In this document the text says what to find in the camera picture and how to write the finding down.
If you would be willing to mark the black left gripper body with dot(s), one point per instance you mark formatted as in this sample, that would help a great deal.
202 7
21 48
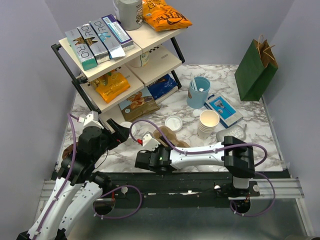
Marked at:
109 141

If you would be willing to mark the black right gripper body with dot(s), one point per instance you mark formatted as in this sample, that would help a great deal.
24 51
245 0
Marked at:
156 151

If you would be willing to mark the brown cardboard cup carrier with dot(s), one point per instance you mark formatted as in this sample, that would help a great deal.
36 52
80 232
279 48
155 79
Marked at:
171 136

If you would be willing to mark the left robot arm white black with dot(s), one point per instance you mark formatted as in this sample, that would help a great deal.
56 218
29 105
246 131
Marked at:
77 185

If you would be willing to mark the brown snack bag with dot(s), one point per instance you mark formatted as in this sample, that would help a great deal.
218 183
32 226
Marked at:
138 105

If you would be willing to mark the yellow snack bag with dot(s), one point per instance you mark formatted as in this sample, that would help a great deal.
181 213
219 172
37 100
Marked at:
110 85

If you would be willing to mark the stack of white paper cups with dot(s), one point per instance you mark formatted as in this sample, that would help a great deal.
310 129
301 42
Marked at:
208 121

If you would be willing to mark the blue snack bag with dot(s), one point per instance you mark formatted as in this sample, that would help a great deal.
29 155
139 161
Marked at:
162 86

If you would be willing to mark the teal RO box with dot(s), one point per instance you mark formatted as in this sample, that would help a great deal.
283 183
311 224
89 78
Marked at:
81 49

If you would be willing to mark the brown RO box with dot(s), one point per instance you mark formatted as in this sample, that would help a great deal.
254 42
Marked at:
96 46

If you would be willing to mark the blue razor box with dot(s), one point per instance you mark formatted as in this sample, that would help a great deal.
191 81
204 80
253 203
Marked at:
228 114

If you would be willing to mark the blue RO box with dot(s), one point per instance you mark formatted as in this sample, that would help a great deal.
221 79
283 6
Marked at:
106 36

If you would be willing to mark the light blue cup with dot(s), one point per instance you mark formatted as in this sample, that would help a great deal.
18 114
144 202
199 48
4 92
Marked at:
197 99

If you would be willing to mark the silver glitter pouch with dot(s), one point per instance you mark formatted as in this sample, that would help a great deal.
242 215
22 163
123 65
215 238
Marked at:
236 131

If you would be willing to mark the white stirrers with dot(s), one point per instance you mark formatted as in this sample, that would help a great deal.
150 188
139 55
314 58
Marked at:
194 85

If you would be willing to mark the purple white box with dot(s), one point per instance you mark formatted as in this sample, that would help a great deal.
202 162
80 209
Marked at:
121 35

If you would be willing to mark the grey canister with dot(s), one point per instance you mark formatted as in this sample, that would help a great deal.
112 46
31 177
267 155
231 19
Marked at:
129 13

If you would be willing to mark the orange chips bag top shelf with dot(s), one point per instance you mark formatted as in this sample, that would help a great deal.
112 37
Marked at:
163 17

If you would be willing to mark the green paper bag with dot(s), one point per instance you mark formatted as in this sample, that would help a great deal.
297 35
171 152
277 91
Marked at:
256 70

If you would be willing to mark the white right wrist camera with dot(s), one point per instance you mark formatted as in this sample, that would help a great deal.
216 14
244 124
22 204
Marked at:
148 142

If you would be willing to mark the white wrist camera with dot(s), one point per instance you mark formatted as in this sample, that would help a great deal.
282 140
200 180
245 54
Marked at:
148 142
91 118

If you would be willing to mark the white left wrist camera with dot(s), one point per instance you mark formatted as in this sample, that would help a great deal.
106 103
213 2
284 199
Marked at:
91 118

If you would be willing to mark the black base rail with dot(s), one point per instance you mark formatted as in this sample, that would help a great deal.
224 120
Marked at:
181 190

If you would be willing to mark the black frame beige shelf rack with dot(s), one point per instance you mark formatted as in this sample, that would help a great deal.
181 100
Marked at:
164 57

